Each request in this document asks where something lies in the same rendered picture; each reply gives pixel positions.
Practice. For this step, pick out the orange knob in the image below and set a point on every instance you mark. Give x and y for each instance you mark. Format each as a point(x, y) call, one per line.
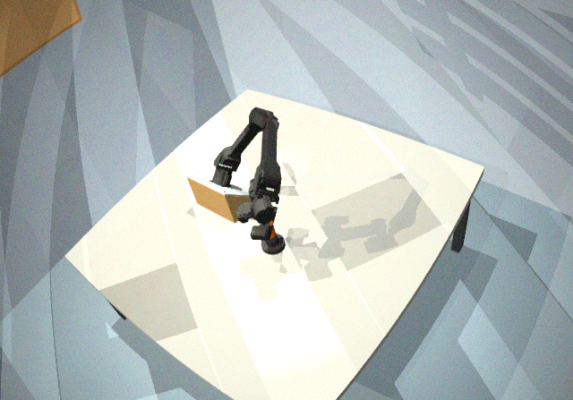
point(273, 233)

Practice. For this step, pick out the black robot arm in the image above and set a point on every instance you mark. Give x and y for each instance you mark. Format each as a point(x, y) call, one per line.
point(267, 174)

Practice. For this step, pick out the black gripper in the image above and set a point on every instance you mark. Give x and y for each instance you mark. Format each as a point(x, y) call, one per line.
point(263, 231)

